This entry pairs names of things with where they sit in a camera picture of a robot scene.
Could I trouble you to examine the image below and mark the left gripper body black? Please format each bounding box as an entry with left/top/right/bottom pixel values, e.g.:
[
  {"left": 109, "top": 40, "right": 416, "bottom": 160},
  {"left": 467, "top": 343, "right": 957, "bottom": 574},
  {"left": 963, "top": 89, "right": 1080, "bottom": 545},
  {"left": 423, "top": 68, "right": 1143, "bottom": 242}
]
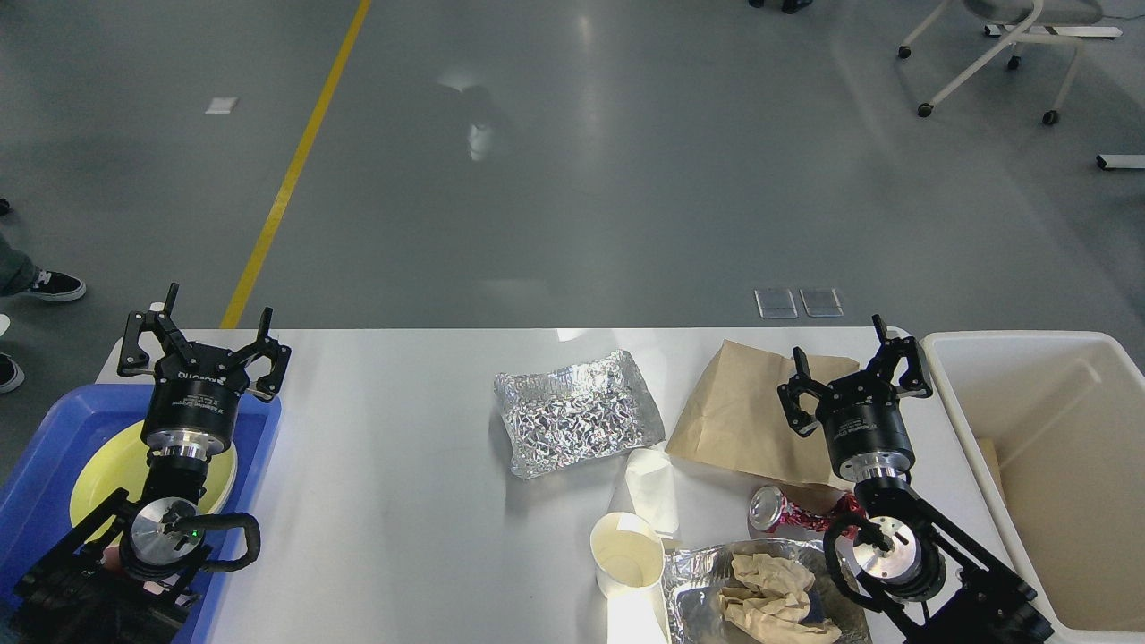
[{"left": 140, "top": 345, "right": 250, "bottom": 460}]

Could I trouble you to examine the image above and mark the yellow plastic plate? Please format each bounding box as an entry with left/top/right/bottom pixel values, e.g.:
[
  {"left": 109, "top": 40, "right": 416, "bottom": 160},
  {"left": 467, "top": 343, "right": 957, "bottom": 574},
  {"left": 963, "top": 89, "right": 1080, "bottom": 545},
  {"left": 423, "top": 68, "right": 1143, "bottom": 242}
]
[{"left": 69, "top": 421, "right": 216, "bottom": 527}]

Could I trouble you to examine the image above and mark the white paper cup lying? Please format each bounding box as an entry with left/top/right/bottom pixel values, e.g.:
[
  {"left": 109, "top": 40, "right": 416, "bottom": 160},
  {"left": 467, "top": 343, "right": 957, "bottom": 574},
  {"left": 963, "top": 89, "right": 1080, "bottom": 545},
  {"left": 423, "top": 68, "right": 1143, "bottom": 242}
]
[{"left": 624, "top": 448, "right": 680, "bottom": 537}]

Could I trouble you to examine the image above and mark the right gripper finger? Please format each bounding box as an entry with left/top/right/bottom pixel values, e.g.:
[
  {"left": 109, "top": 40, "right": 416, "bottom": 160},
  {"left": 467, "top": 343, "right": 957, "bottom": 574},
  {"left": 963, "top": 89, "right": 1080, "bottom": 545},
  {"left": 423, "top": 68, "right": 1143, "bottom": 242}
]
[
  {"left": 861, "top": 315, "right": 933, "bottom": 401},
  {"left": 777, "top": 347, "right": 835, "bottom": 437}
]

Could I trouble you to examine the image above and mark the passerby in black shoes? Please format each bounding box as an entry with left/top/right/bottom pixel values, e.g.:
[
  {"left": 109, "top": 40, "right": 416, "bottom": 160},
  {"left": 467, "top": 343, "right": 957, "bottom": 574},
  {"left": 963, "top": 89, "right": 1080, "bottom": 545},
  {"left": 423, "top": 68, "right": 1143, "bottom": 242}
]
[{"left": 747, "top": 0, "right": 814, "bottom": 13}]

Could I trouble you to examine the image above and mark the white plastic bin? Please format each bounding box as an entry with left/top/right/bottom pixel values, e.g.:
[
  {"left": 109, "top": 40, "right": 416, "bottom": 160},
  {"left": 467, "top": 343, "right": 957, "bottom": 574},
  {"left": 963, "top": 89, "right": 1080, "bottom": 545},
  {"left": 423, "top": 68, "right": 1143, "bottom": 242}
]
[{"left": 921, "top": 330, "right": 1144, "bottom": 643}]

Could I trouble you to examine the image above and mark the right floor outlet plate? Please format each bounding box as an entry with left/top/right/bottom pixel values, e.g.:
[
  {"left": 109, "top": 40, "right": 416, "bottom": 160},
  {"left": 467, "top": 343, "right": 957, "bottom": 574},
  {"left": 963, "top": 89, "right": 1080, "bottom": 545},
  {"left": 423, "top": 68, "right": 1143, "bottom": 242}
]
[{"left": 799, "top": 288, "right": 845, "bottom": 319}]

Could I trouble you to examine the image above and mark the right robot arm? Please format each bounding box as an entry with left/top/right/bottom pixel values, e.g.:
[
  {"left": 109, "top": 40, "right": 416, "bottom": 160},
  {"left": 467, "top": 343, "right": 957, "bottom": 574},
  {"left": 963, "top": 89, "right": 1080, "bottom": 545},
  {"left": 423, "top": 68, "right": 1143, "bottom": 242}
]
[{"left": 777, "top": 317, "right": 1055, "bottom": 643}]

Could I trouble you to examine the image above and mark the floor outlet plate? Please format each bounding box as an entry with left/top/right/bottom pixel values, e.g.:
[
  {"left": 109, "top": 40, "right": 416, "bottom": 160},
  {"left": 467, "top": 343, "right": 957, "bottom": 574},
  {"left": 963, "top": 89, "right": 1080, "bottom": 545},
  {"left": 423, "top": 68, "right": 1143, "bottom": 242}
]
[
  {"left": 799, "top": 288, "right": 845, "bottom": 319},
  {"left": 755, "top": 288, "right": 799, "bottom": 319}
]

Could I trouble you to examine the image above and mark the brown paper bag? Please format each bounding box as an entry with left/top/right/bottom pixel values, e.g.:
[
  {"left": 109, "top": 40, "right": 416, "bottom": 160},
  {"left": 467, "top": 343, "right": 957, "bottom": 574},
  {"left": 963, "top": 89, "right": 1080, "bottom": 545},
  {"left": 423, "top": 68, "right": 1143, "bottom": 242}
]
[{"left": 666, "top": 341, "right": 852, "bottom": 490}]

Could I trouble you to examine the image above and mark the white rolling chair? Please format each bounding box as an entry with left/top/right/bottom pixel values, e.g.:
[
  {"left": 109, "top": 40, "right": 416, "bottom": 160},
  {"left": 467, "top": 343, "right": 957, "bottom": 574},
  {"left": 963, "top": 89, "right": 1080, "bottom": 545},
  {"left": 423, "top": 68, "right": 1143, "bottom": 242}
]
[{"left": 916, "top": 1, "right": 1122, "bottom": 126}]

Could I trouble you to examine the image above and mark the pink mug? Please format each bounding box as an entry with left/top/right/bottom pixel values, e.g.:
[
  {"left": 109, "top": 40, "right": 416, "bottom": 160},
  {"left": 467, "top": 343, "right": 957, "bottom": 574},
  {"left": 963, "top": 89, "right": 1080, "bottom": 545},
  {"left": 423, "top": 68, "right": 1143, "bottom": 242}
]
[{"left": 101, "top": 545, "right": 125, "bottom": 576}]

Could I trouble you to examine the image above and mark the foil tray with paper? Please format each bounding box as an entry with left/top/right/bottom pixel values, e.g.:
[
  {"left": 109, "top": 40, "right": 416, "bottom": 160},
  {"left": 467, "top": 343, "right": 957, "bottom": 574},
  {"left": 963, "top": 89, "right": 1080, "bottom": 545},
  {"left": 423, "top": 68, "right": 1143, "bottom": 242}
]
[{"left": 662, "top": 537, "right": 872, "bottom": 643}]

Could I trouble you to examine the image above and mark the crushed red soda can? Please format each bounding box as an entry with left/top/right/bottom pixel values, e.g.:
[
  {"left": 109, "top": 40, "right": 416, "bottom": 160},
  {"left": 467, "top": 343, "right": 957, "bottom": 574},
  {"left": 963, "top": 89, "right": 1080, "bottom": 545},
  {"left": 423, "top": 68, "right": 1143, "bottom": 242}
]
[{"left": 747, "top": 485, "right": 866, "bottom": 533}]

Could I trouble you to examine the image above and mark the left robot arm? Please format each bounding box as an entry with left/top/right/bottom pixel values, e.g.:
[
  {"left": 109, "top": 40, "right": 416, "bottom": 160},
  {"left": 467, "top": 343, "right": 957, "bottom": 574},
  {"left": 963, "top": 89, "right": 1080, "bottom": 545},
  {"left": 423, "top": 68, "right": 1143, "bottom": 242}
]
[{"left": 13, "top": 283, "right": 292, "bottom": 643}]

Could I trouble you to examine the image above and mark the left floor outlet plate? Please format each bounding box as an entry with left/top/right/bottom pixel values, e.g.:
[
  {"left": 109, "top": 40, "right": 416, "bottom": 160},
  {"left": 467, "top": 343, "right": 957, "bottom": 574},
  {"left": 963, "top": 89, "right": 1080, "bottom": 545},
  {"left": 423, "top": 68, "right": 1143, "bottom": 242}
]
[{"left": 755, "top": 288, "right": 799, "bottom": 319}]

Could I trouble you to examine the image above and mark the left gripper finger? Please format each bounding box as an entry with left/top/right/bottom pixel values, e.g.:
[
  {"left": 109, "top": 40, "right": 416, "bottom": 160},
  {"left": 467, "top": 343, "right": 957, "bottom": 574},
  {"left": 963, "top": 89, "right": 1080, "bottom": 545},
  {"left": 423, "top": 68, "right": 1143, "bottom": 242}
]
[
  {"left": 228, "top": 307, "right": 293, "bottom": 405},
  {"left": 117, "top": 283, "right": 202, "bottom": 377}
]

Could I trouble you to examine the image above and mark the white paper cup upright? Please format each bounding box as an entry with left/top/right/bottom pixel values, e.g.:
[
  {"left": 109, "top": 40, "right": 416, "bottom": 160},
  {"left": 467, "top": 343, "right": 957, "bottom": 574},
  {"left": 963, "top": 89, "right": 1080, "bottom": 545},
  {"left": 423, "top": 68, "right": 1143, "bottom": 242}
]
[{"left": 589, "top": 511, "right": 666, "bottom": 599}]

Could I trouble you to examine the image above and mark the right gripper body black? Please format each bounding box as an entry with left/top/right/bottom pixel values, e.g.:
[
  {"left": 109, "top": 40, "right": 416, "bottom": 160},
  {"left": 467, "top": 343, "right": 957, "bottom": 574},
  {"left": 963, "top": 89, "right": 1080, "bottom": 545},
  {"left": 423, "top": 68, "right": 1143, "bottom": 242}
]
[{"left": 818, "top": 376, "right": 916, "bottom": 484}]

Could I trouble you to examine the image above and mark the person in grey trousers sneakers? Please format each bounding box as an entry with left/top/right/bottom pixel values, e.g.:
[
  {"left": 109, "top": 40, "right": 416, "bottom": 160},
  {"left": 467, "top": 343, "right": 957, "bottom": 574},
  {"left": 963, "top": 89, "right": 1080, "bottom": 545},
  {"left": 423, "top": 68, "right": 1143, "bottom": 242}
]
[{"left": 1, "top": 236, "right": 87, "bottom": 393}]

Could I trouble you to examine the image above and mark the crumpled brown paper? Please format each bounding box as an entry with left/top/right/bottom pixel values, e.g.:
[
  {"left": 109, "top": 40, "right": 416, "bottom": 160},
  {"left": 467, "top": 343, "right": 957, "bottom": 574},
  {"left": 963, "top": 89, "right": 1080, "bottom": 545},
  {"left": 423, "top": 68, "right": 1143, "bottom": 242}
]
[{"left": 718, "top": 553, "right": 842, "bottom": 643}]

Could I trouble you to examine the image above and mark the crumpled foil tray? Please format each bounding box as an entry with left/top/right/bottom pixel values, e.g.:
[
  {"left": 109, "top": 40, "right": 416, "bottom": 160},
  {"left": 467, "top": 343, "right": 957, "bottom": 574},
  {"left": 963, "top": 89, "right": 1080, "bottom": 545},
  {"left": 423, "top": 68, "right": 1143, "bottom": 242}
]
[{"left": 492, "top": 350, "right": 666, "bottom": 480}]

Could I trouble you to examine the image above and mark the white furniture leg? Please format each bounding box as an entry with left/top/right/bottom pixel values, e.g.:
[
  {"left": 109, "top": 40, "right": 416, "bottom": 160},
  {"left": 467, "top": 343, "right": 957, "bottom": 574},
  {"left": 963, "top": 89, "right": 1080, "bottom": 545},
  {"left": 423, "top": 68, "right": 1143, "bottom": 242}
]
[{"left": 1096, "top": 152, "right": 1145, "bottom": 171}]

